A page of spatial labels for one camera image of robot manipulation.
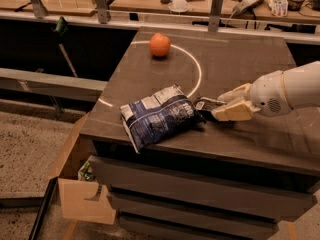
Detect green handled tool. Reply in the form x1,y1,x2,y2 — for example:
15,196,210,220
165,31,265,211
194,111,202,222
53,16,79,79

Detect colourful snack packet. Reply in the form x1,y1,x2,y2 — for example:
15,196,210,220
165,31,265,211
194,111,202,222
268,0,288,17

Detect metal bracket middle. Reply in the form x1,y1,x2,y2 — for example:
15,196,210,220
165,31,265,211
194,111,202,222
95,0,110,24

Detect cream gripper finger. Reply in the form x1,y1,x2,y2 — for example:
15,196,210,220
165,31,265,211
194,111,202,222
218,83,251,102
211,97,260,121

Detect metal bracket right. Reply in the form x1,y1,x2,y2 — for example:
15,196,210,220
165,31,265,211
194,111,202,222
208,0,223,32

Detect cardboard box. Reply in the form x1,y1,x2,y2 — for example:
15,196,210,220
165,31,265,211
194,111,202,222
48,114,116,225

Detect metal bracket left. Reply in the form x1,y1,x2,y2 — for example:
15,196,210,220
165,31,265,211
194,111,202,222
30,0,48,19

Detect black rxbar chocolate wrapper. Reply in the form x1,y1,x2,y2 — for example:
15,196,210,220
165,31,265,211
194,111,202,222
193,97,224,120

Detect green snack bag in box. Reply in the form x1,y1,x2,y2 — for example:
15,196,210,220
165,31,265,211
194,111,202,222
78,161,95,182

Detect blue chip bag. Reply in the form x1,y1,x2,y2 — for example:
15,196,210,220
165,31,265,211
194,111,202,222
120,85,206,153

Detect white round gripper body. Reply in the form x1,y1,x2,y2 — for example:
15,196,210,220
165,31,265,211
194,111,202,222
249,70,293,117

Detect orange fruit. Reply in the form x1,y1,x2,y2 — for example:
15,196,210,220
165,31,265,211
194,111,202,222
149,33,171,57

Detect grey drawer cabinet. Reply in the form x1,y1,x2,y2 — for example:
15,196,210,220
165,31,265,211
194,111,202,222
81,28,320,240

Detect metal bracket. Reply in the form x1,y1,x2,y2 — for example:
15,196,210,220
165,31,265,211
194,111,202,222
30,0,48,19
95,0,110,24
208,0,223,32

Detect grey handheld device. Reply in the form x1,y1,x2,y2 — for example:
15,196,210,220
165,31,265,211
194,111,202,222
232,0,264,15

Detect black mesh cup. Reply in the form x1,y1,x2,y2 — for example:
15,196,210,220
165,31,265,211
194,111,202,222
288,0,305,11

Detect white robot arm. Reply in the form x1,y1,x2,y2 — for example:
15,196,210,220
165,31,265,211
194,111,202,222
211,61,320,121

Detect white bowl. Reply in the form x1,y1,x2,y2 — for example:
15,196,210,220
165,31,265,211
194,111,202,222
168,0,189,13

